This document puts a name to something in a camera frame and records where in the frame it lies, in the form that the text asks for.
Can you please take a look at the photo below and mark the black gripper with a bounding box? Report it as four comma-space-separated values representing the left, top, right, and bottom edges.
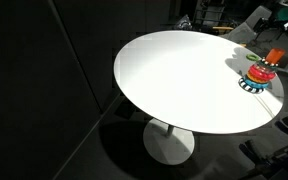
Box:
254, 14, 285, 34

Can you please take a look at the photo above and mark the grey chair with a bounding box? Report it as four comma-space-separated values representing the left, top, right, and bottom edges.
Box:
222, 5, 273, 44

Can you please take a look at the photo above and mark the wooden bar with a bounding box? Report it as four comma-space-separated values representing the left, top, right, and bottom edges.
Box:
212, 25, 235, 32

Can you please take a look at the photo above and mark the dark metal rack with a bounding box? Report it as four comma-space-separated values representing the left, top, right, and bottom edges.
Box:
193, 0, 238, 28

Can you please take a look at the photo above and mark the patterned black object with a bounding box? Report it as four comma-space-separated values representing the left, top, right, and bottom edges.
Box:
175, 14, 193, 31

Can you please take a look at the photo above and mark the rainbow ring stacking toy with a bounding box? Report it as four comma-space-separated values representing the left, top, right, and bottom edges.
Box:
238, 47, 287, 95

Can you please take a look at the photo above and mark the black white checkered ring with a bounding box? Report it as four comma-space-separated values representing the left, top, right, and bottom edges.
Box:
259, 57, 282, 69

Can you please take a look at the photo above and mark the clear plastic toy ring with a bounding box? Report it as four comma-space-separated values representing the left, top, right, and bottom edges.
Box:
253, 59, 279, 75

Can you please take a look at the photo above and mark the red toy ring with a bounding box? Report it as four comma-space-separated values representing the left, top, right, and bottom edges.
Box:
248, 64, 277, 81

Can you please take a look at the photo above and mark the orange toy ring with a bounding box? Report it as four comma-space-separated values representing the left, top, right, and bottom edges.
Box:
246, 70, 272, 84

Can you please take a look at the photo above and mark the blue toy ring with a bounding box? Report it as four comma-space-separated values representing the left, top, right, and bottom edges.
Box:
243, 75, 270, 90

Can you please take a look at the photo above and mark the white table pedestal base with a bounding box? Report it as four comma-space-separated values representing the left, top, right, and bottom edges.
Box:
142, 117, 196, 166

